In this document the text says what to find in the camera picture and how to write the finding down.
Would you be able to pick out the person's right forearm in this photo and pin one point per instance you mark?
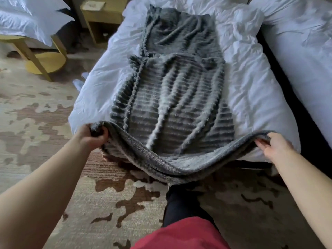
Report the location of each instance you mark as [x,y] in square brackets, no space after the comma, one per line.
[306,184]

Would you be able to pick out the grey ribbed fleece blanket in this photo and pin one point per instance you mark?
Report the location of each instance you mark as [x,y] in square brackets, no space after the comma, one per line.
[176,101]

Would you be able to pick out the white slipper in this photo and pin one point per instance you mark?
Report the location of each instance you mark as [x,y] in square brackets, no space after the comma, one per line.
[85,75]
[77,84]

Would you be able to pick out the person's right hand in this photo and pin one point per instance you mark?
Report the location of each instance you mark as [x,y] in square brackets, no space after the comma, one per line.
[275,149]

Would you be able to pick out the yellow round side table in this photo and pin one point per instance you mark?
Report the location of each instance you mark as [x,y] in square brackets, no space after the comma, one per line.
[36,54]

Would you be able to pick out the person's left fingers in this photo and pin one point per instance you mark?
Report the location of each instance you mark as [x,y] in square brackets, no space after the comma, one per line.
[99,132]

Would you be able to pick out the person's left forearm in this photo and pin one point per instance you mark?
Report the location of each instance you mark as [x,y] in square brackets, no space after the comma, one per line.
[39,194]

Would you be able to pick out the person's red top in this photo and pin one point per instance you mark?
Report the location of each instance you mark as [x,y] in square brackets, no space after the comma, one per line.
[181,234]

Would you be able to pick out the person's right fingers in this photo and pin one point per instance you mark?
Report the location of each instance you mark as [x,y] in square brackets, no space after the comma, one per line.
[262,146]

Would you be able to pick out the person's black trouser leg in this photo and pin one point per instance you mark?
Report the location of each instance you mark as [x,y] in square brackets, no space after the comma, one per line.
[181,204]

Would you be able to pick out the yellow wooden nightstand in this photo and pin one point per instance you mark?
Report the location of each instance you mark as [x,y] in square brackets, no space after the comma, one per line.
[103,18]

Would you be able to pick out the white bed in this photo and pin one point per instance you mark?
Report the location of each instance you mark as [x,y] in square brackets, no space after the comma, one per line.
[300,44]
[181,62]

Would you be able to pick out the white pillow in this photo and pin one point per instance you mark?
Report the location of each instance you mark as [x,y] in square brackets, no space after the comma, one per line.
[28,15]

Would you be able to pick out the person's left hand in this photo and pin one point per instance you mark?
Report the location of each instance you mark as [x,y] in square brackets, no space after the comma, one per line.
[88,138]

